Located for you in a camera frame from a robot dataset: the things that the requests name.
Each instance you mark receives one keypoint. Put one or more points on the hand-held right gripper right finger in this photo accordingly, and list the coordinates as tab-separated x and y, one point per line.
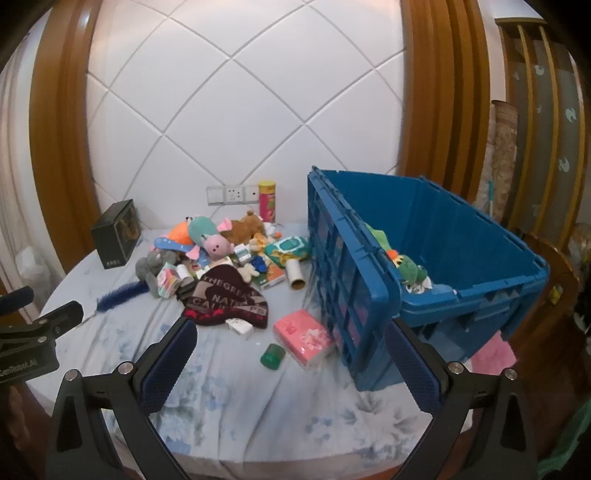
411	369

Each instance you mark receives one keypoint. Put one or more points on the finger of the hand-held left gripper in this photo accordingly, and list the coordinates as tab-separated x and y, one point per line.
57	323
16	300

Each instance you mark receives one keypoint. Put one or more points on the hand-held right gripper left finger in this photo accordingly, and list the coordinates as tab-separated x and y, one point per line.
168	367

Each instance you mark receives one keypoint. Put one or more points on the small green plastic cup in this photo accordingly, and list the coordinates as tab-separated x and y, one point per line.
272	357

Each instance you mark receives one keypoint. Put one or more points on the blue plastic storage crate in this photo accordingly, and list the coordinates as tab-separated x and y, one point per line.
461	221

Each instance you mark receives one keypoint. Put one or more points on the white plastic bag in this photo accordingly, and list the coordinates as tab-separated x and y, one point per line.
32	265

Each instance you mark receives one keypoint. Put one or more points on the dark blue feather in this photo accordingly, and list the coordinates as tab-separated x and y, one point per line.
122	297

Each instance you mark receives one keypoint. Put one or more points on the colourful small packet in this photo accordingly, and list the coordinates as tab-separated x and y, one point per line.
167	281

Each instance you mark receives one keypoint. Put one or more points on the pink cloth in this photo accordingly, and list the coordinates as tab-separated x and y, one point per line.
496	353

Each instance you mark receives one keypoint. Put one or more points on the dark knit beanie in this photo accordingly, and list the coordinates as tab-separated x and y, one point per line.
226	297

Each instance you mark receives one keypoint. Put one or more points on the white paper cup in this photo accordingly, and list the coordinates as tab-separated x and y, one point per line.
185	271

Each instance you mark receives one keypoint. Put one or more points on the green frog plush toy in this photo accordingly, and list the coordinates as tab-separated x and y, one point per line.
408	270

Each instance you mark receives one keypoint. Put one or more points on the grey plush toy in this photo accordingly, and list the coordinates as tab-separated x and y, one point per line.
152	267

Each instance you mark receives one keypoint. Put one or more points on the black cardboard box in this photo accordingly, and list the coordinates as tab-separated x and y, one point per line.
113	235

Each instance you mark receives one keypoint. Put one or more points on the pink tissue pack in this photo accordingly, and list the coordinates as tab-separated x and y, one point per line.
302	339

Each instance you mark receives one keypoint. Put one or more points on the light blue felt toy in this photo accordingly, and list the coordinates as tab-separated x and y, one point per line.
171	243

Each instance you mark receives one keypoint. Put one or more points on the cream plush toy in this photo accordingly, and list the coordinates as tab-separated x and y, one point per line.
248	272

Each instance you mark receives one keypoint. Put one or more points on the orange plush toy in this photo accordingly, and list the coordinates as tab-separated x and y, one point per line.
180	233

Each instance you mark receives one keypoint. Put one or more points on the small white teal medicine box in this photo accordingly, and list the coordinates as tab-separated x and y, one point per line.
242	254

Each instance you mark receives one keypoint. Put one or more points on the pink and teal plush toy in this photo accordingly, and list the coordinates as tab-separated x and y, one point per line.
210	237

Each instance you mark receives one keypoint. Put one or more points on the dark blue plush toy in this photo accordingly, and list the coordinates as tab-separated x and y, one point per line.
259	264

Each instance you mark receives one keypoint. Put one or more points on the orange and green box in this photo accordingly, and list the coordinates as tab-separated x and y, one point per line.
272	276

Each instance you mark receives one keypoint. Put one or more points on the white paper roll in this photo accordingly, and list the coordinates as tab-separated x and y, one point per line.
295	274

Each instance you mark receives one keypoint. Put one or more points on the yellow plush toy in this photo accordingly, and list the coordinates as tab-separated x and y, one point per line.
261	242

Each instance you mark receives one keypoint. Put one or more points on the brown teddy bear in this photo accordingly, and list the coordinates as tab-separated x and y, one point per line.
244	228

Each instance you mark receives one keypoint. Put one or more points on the green wet wipes pack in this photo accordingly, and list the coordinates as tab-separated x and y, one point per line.
291	248

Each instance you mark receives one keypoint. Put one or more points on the white duck toy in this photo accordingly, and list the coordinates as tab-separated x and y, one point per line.
271	230

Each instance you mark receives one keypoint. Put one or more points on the brown wooden chair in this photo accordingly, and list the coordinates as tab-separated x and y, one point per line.
554	272

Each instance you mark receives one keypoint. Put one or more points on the green plastic bag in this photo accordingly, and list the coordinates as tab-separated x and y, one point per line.
570	443

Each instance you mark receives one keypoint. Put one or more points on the pink can with yellow lid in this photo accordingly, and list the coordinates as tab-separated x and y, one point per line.
267	203

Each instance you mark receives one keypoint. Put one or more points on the rolled patterned carpet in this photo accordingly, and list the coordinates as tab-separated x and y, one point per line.
503	152

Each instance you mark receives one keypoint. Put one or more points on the brown wooden headboard post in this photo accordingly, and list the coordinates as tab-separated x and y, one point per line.
60	138
443	92

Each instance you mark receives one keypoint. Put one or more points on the small white wall socket plate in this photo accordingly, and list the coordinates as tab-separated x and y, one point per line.
251	193

